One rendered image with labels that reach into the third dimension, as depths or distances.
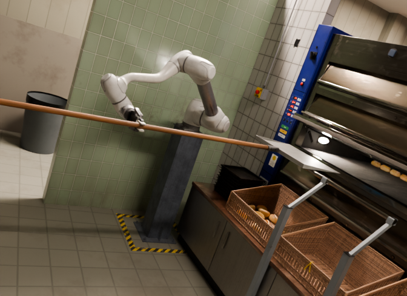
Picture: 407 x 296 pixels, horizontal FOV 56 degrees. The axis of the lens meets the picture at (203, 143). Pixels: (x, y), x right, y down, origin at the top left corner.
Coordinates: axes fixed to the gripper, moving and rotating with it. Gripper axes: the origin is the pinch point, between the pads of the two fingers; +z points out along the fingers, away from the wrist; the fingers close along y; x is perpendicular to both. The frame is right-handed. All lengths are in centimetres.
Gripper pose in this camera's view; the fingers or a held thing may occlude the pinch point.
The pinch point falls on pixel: (140, 125)
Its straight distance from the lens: 213.5
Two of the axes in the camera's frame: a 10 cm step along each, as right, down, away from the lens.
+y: -3.2, 9.2, 2.3
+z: 4.4, 3.6, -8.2
